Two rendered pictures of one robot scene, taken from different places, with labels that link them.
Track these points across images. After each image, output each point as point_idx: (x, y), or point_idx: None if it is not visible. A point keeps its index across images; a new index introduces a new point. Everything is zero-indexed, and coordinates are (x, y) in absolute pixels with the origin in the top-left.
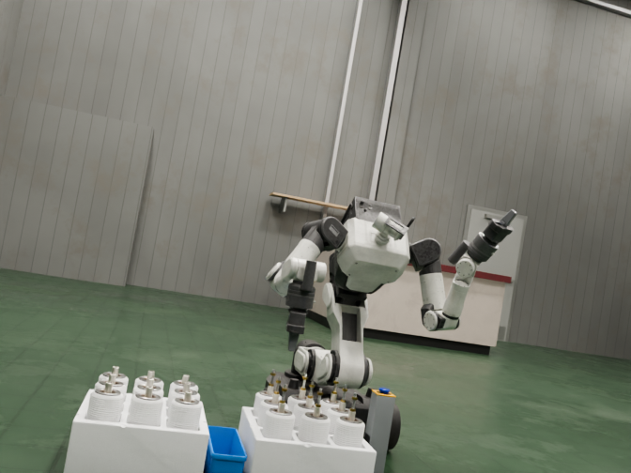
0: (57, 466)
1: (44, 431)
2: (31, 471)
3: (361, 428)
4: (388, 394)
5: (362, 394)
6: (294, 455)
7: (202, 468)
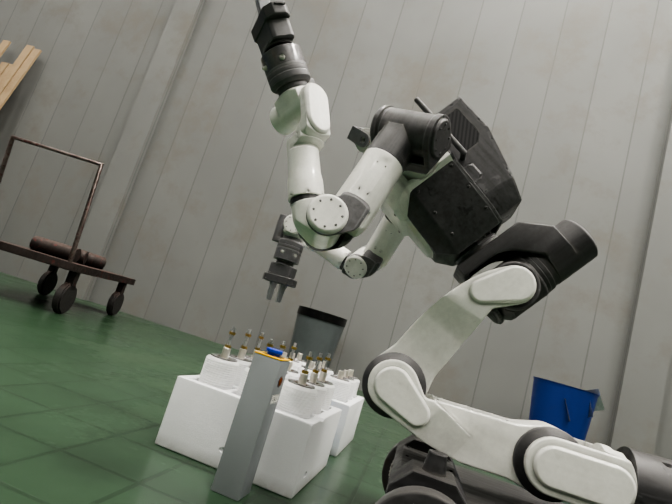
0: None
1: (371, 440)
2: None
3: (206, 358)
4: (263, 352)
5: (449, 474)
6: None
7: None
